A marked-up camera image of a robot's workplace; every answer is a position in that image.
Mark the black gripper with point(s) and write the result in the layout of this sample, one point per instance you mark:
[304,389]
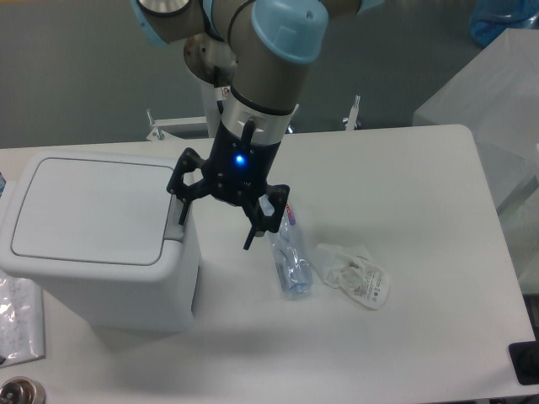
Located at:
[235,172]

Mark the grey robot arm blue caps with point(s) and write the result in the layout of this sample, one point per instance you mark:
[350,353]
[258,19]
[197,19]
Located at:
[273,44]

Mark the round metal connector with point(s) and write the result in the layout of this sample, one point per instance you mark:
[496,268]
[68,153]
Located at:
[22,390]

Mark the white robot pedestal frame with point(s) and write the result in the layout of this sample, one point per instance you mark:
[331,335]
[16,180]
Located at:
[191,127]

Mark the clear bag with papers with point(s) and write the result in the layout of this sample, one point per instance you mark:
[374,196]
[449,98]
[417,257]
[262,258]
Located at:
[22,321]

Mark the white push-lid trash can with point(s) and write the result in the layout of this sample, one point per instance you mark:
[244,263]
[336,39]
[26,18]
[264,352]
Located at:
[100,233]

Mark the crumpled clear plastic wrapper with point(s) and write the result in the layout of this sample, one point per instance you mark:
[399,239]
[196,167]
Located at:
[352,270]

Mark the crushed clear plastic bottle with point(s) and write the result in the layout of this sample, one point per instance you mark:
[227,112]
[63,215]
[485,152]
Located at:
[290,256]

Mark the black device at table edge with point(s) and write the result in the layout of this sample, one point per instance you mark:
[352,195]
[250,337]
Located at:
[524,357]

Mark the blue water jug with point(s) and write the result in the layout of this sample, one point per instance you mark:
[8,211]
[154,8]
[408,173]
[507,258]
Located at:
[489,19]

